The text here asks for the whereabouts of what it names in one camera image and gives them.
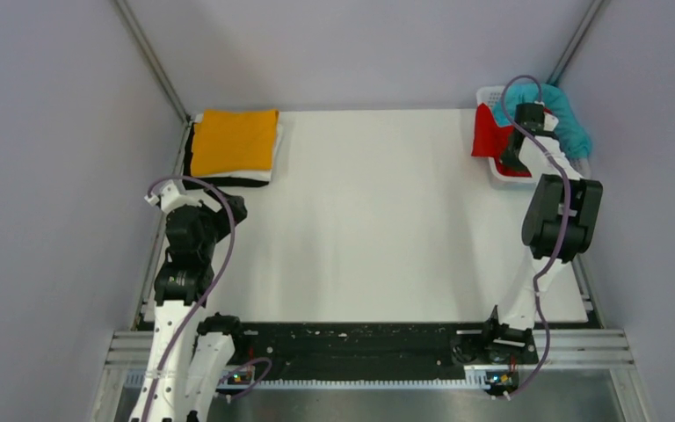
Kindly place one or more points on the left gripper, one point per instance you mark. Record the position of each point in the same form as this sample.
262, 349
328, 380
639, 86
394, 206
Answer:
222, 217

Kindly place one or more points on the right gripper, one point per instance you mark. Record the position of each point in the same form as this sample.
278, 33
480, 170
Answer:
508, 161

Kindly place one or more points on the red t-shirt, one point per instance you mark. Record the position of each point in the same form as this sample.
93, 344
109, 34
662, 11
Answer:
490, 139

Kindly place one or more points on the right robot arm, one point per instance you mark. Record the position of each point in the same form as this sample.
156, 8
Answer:
558, 225

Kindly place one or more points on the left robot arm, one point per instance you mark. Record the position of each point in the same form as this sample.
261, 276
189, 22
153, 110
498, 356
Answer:
190, 346

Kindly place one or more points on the black folded t-shirt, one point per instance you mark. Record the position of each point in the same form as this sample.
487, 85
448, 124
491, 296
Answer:
222, 181

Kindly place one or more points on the teal t-shirt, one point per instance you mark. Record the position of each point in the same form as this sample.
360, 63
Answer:
576, 143

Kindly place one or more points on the white plastic basket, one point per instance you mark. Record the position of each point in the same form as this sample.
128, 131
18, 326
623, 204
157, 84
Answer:
509, 175

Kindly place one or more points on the orange folded t-shirt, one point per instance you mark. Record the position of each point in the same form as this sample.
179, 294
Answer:
232, 141

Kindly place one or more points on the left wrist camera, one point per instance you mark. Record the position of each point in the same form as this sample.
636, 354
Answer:
169, 194

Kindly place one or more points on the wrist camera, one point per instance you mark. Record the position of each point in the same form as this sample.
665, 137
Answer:
547, 122
169, 194

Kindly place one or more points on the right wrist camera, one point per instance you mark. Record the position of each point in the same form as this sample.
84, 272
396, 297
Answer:
547, 122

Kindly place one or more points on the right aluminium corner post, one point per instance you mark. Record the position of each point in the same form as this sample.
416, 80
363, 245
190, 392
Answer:
591, 16

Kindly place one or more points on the aluminium corner post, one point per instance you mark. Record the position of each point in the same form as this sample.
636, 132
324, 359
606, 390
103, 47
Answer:
148, 54
591, 16

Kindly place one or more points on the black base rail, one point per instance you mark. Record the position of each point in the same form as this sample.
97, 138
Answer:
385, 354

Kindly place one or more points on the left aluminium corner post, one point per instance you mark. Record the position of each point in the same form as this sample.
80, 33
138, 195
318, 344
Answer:
148, 54

